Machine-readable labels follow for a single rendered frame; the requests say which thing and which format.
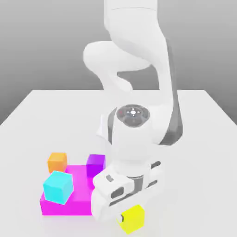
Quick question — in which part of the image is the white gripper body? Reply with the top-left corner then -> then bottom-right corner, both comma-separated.
90,189 -> 149,223

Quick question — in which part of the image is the small yellow cube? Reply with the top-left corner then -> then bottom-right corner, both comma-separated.
116,204 -> 145,236

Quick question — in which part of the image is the small purple cube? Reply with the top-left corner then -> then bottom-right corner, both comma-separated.
86,154 -> 106,178

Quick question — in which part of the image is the small cyan cube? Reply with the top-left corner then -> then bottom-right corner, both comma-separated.
43,170 -> 75,206

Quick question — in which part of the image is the small orange cube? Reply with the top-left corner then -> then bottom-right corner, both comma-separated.
47,152 -> 68,174

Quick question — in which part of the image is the large magenta box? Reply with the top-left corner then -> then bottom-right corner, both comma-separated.
39,164 -> 95,217

